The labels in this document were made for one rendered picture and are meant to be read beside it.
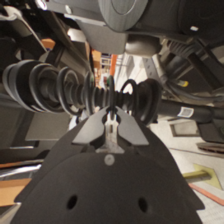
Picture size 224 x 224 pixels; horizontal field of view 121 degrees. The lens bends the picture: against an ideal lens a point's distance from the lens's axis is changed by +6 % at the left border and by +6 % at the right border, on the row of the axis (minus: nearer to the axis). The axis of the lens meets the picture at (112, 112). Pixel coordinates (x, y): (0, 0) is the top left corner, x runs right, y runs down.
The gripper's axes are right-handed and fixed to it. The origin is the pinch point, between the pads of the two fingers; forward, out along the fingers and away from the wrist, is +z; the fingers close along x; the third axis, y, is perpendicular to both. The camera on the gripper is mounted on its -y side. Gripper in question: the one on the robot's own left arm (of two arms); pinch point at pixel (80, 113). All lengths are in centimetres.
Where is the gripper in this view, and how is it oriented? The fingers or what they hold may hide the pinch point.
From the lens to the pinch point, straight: 21.8
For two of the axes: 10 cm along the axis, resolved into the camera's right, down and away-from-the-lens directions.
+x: 9.8, 1.9, -0.8
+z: 1.6, -9.3, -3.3
